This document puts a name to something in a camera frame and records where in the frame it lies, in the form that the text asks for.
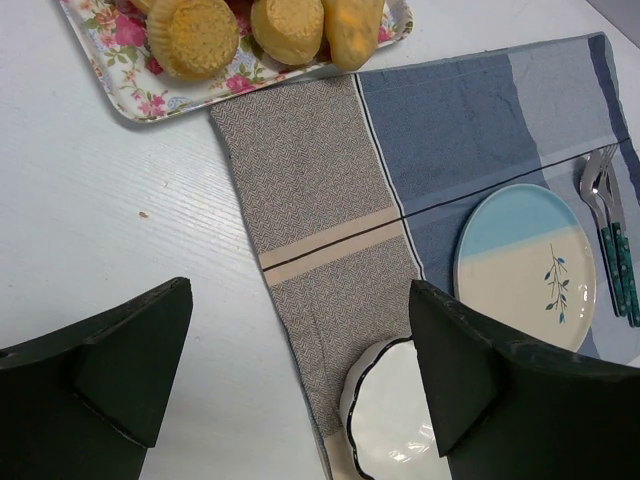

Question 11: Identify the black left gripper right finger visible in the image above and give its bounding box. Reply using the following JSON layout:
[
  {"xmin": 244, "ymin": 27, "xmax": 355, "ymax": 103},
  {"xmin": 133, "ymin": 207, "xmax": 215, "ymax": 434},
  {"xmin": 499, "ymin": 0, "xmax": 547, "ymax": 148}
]
[{"xmin": 409, "ymin": 280, "xmax": 639, "ymax": 479}]

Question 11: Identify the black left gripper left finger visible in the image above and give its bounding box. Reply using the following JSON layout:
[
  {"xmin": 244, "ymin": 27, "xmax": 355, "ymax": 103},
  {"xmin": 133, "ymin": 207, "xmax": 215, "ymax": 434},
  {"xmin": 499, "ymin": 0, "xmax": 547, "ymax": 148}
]
[{"xmin": 1, "ymin": 277, "xmax": 192, "ymax": 479}]

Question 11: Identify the oblong golden bread roll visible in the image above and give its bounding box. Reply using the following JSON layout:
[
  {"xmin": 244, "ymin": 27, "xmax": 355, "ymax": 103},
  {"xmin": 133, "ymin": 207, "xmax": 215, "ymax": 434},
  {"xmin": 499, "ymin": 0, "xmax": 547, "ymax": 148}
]
[{"xmin": 323, "ymin": 0, "xmax": 384, "ymax": 71}]

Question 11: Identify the small round bun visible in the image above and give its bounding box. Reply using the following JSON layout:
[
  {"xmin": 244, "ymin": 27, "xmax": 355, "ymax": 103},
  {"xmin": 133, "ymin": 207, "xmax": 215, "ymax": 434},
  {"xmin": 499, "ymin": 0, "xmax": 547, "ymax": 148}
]
[{"xmin": 250, "ymin": 0, "xmax": 324, "ymax": 65}]

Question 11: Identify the white scalloped bowl black rim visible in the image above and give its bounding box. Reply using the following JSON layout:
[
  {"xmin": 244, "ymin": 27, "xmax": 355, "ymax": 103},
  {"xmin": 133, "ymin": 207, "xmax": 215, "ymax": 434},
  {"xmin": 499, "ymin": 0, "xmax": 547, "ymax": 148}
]
[{"xmin": 340, "ymin": 337, "xmax": 451, "ymax": 480}]

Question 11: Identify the blue and cream round plate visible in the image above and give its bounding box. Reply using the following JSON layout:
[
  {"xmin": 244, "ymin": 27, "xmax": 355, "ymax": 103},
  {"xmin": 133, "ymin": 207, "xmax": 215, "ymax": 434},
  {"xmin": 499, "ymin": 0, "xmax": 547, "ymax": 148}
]
[{"xmin": 453, "ymin": 184, "xmax": 597, "ymax": 352}]

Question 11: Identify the patchwork blue grey placemat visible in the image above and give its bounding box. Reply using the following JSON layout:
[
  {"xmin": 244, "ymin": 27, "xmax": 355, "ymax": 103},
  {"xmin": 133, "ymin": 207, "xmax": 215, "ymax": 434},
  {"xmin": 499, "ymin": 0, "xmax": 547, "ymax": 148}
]
[{"xmin": 211, "ymin": 33, "xmax": 639, "ymax": 479}]

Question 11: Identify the floral serving tray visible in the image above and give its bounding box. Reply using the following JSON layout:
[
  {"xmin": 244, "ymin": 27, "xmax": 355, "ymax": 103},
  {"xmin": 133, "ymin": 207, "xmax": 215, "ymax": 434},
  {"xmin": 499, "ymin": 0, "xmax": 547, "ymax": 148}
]
[{"xmin": 58, "ymin": 0, "xmax": 415, "ymax": 122}]

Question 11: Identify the round yellow muffin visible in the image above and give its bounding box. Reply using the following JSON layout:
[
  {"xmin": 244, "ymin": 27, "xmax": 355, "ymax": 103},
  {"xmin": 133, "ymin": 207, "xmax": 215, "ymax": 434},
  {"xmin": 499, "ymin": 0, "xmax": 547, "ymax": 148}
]
[{"xmin": 146, "ymin": 0, "xmax": 239, "ymax": 80}]

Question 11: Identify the steel spoon green handle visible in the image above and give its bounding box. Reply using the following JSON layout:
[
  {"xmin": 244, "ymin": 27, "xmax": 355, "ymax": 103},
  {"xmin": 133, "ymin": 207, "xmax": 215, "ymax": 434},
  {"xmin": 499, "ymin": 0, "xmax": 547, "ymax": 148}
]
[{"xmin": 579, "ymin": 145, "xmax": 629, "ymax": 317}]

